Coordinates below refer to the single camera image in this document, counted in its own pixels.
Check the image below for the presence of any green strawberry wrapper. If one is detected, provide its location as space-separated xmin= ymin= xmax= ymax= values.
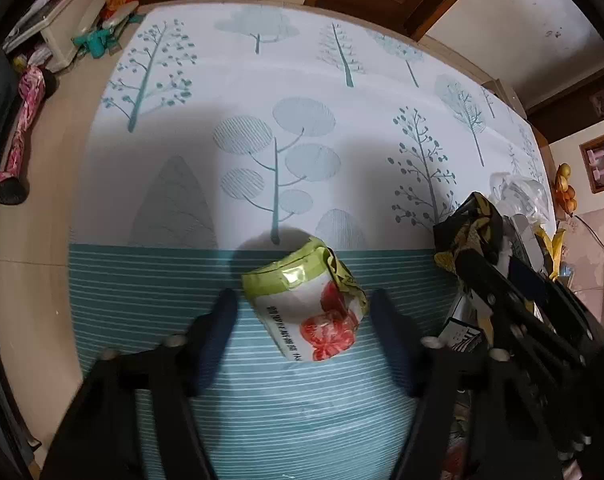
xmin=242 ymin=237 xmax=368 ymax=362

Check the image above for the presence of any yellow foil wrapper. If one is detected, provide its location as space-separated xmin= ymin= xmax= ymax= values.
xmin=534 ymin=224 xmax=565 ymax=281

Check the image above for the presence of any fruit pile on cabinet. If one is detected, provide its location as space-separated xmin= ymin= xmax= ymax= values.
xmin=553 ymin=162 xmax=577 ymax=216

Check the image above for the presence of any tree-patterned tablecloth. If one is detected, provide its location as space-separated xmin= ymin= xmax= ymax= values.
xmin=68 ymin=1 xmax=558 ymax=480

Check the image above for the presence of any pink patterned roll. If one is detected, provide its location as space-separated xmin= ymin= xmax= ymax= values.
xmin=0 ymin=65 xmax=47 ymax=206

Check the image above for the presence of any framed pink wall picture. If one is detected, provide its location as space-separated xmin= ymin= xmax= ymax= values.
xmin=579 ymin=135 xmax=604 ymax=194

